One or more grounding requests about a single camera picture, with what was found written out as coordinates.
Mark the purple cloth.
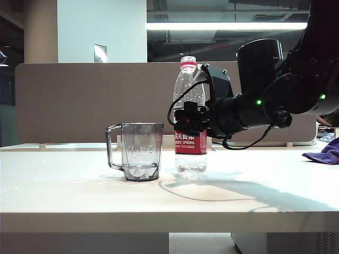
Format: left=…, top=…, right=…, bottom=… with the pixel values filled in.
left=301, top=137, right=339, bottom=165

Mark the ceiling light strip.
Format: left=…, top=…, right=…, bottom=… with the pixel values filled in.
left=146, top=22, right=309, bottom=31

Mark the brown desk partition panel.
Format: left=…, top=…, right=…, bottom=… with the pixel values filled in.
left=15, top=62, right=318, bottom=144

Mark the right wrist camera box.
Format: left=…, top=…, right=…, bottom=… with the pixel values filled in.
left=194, top=63, right=233, bottom=103

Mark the clear water bottle red label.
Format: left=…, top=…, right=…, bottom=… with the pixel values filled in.
left=172, top=56, right=209, bottom=174

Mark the background seated person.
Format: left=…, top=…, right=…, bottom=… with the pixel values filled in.
left=317, top=113, right=335, bottom=128

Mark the transparent grey plastic mug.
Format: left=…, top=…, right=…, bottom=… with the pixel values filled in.
left=105, top=122, right=164, bottom=183

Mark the silver wall plate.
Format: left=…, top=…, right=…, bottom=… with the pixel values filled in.
left=93, top=43, right=108, bottom=64

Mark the wide beige partition bracket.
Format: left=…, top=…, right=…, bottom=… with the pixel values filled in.
left=116, top=134, right=213, bottom=151

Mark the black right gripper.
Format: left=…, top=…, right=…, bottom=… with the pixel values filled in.
left=174, top=94, right=243, bottom=139

